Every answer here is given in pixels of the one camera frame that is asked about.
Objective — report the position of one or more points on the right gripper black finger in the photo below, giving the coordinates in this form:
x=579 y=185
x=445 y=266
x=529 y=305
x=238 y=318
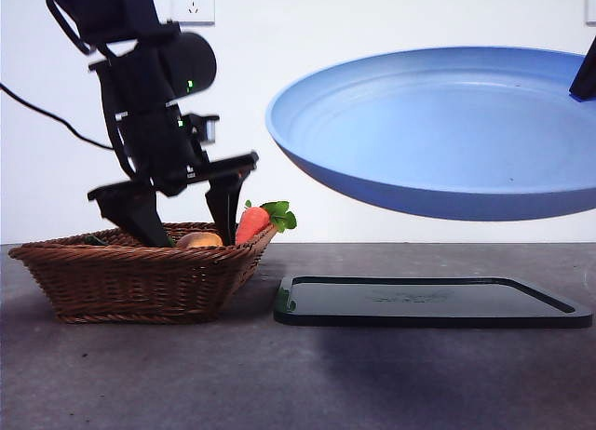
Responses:
x=586 y=71

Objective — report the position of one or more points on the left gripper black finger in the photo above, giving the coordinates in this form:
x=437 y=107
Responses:
x=228 y=206
x=139 y=216

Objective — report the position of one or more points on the orange corn cob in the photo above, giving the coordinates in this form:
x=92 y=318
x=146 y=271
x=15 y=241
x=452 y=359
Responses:
x=202 y=240

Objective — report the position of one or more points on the blue round plate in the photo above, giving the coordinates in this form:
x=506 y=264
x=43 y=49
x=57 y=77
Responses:
x=419 y=123

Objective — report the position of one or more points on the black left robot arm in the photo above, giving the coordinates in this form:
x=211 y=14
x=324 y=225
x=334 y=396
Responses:
x=139 y=67

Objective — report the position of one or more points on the brown wicker basket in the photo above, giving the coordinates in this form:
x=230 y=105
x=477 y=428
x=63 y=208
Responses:
x=139 y=281

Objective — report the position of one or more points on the orange carrot with green leaves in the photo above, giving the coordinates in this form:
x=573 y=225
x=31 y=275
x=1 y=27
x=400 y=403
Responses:
x=251 y=225

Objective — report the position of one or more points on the small dark green pepper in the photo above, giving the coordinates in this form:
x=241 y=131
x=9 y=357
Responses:
x=94 y=239

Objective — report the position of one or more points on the black rectangular tray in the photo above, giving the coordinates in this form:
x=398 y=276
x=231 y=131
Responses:
x=419 y=304

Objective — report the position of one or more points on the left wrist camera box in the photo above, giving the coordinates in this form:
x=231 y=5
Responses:
x=205 y=127

